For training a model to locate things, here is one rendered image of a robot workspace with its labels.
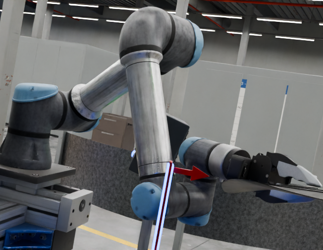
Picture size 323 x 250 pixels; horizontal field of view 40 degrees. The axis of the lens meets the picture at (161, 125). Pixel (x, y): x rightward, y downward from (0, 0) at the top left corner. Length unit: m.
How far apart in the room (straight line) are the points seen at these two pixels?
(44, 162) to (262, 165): 0.64
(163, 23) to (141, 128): 0.25
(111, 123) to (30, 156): 6.40
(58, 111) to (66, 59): 9.50
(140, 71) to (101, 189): 1.98
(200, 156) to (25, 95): 0.52
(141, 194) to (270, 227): 1.88
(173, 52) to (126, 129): 6.50
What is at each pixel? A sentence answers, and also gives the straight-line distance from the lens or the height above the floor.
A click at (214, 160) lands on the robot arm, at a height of 1.18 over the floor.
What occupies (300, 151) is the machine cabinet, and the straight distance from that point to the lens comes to 6.84.
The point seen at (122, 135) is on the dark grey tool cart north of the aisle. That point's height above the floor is 0.60.
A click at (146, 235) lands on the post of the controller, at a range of 1.27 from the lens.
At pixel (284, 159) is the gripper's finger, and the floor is 1.22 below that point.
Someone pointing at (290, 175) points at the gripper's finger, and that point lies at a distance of 0.84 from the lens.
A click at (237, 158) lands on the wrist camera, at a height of 1.21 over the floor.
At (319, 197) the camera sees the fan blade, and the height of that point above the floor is 1.19.
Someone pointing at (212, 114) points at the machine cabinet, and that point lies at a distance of 7.20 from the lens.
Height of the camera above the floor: 1.28
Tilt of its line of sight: 3 degrees down
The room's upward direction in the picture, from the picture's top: 10 degrees clockwise
